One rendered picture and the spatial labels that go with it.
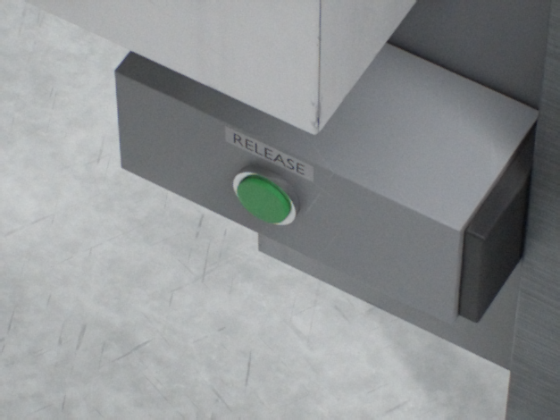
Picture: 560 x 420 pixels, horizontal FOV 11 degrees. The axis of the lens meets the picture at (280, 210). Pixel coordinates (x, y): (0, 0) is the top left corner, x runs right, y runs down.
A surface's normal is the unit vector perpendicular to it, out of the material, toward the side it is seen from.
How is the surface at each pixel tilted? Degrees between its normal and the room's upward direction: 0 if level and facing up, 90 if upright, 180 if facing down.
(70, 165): 0
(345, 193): 90
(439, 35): 90
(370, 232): 90
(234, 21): 90
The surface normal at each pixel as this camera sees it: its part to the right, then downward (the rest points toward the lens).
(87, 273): 0.00, -0.60
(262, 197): -0.51, 0.69
